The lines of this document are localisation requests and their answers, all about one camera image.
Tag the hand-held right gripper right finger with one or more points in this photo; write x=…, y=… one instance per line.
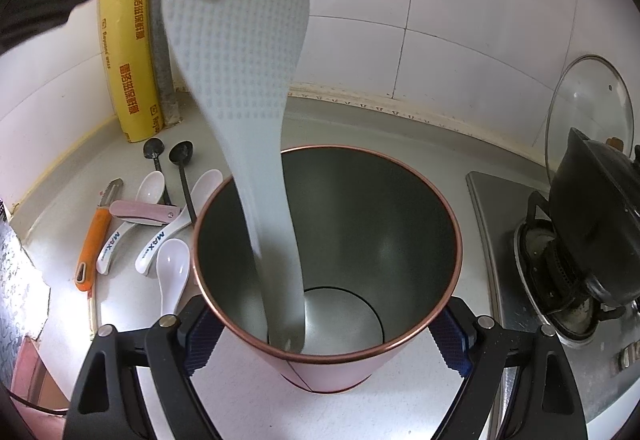
x=450, y=345

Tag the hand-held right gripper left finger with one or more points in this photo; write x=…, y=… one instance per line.
x=202, y=345

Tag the plain white ceramic spoon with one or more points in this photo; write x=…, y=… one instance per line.
x=172, y=265

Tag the white plastic rice paddle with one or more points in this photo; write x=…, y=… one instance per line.
x=235, y=44

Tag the pink metal utensil holder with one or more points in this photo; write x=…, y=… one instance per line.
x=390, y=220

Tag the small black spoon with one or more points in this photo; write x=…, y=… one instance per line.
x=154, y=148
x=181, y=152

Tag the steel gas stove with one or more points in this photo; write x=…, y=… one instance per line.
x=495, y=230

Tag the yellow cling wrap roll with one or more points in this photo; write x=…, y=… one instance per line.
x=130, y=69

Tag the black burner grate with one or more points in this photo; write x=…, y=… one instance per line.
x=560, y=270

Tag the grey vertical pipe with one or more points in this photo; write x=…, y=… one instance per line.
x=165, y=89

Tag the stove knob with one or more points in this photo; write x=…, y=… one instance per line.
x=629, y=356

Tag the silver patterned foil sheet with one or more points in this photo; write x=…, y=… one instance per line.
x=20, y=260

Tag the black cooking pot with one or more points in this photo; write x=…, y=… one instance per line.
x=600, y=200

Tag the glass pot lid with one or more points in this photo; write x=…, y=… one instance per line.
x=585, y=94

